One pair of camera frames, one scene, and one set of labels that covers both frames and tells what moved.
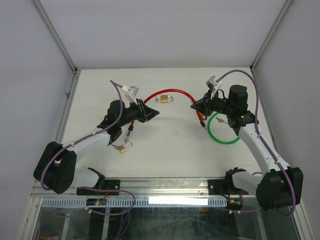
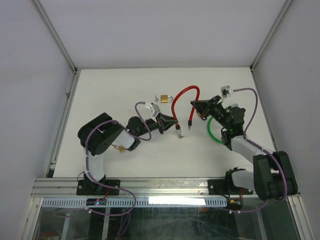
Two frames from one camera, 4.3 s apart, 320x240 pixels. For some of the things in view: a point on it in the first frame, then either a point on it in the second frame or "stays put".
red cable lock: [202, 124] → [177, 127]
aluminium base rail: [149, 188] stays put
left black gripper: [146, 113] → [164, 122]
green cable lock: [229, 142] stays put
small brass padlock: [122, 148] stays put
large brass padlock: [164, 98] stays put
